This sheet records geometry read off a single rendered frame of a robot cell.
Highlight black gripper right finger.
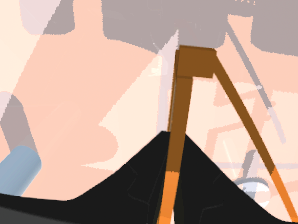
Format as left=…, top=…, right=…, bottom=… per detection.
left=173, top=133, right=298, bottom=224

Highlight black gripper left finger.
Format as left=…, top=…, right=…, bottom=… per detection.
left=0, top=131, right=170, bottom=224

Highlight light blue cylinder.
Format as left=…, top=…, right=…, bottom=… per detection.
left=0, top=145, right=43, bottom=196

